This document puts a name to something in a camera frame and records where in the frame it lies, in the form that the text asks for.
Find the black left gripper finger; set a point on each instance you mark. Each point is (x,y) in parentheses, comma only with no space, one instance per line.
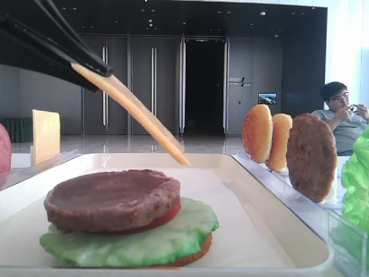
(39,27)

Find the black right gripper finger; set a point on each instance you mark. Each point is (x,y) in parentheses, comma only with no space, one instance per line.
(17,54)

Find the orange cheese slice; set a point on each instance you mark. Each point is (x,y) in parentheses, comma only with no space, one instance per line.
(121,94)

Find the yellow cheese slice in rack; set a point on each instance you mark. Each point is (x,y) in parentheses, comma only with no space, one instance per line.
(46,135)

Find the red tomato slice in rack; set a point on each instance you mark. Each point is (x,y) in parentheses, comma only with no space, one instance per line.
(5,151)

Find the brown meat patty on stack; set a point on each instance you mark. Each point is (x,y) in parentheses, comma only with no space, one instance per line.
(111,201)

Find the red tomato slice on stack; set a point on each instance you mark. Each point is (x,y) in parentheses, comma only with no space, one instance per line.
(155,223)

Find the green lettuce leaf on stack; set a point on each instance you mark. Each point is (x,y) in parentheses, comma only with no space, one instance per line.
(180,237)

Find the brown meat patty in rack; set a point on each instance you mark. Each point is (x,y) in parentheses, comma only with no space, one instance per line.
(311,157)

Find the green lettuce in rack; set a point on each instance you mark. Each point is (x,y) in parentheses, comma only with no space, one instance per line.
(354,178)

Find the green draped table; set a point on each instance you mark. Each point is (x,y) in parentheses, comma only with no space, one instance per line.
(20,130)

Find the dark double door left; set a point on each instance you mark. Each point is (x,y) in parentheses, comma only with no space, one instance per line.
(103,112)

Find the dark double door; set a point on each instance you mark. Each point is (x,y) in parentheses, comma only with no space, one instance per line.
(103,112)
(154,77)

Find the dark double door middle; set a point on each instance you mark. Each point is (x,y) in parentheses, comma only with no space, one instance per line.
(154,77)

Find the clear acrylic rack left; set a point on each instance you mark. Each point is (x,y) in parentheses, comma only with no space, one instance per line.
(22,171)

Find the clear acrylic rack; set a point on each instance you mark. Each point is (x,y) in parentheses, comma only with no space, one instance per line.
(22,171)
(348,240)

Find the round bun top in rack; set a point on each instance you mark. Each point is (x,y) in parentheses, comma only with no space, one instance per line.
(257,133)

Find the bottom bun slice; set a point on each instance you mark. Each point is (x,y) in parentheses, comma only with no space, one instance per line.
(193,257)

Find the cream plastic tray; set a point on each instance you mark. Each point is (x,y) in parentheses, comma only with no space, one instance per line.
(258,235)

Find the seated man with glasses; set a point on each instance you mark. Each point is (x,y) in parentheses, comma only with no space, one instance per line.
(347,121)

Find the clear acrylic rack right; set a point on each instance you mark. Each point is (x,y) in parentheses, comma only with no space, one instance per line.
(348,240)

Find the small wall screen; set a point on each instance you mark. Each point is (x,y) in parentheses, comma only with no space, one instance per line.
(267,98)

